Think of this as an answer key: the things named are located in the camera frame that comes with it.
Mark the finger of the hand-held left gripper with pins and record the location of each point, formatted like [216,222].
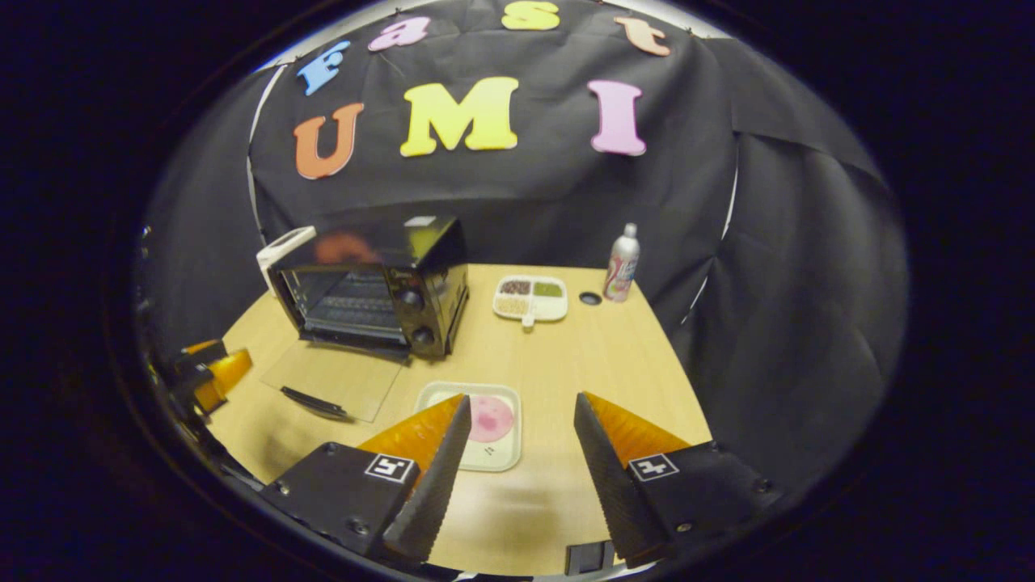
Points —
[202,350]
[222,373]

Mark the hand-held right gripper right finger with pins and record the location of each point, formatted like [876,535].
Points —
[614,485]

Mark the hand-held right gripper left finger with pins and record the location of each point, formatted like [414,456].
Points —
[340,493]

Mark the cream square plate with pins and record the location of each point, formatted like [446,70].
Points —
[505,454]

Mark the pink round food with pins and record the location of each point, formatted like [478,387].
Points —
[493,416]

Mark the black electric oven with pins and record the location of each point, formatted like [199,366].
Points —
[420,275]

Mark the white toaster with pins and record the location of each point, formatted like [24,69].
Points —
[279,246]

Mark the white divided grain dish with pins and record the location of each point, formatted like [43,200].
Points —
[550,309]

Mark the black table grommet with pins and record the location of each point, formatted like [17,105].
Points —
[590,298]

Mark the silver spray bottle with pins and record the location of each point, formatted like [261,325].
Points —
[621,271]

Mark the black backdrop cloth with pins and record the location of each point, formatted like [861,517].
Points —
[525,194]

